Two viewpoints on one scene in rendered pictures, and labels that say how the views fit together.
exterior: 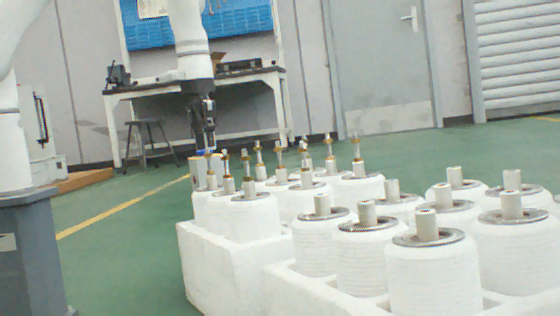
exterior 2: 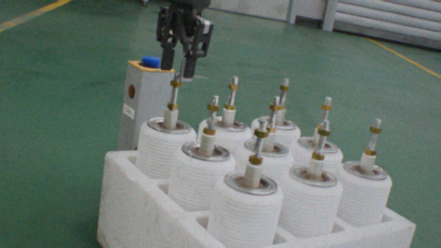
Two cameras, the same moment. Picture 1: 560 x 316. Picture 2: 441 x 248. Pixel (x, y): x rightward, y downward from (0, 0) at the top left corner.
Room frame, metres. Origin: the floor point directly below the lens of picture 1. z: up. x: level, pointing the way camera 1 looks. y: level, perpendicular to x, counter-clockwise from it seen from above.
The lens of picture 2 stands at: (0.44, 0.28, 0.55)
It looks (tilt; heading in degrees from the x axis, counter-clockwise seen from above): 17 degrees down; 346
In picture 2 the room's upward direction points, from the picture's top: 10 degrees clockwise
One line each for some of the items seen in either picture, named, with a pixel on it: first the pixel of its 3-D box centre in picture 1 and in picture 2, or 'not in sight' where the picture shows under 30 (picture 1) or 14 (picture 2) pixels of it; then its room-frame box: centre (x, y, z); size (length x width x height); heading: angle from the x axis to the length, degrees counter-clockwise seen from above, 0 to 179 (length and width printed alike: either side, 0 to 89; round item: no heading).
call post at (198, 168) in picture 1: (213, 218); (140, 142); (1.54, 0.17, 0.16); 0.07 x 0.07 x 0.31; 22
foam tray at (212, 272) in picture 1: (292, 257); (247, 235); (1.30, -0.01, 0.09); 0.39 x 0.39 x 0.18; 22
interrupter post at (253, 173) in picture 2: (249, 190); (252, 174); (1.15, 0.05, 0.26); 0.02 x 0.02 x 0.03
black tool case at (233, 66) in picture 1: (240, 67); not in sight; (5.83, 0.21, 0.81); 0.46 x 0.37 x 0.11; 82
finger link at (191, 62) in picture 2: (211, 135); (193, 63); (1.33, 0.13, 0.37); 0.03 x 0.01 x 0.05; 23
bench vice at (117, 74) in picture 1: (118, 75); not in sight; (5.66, 1.29, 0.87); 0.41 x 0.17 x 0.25; 172
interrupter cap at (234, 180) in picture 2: (250, 197); (251, 183); (1.15, 0.05, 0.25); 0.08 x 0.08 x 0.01
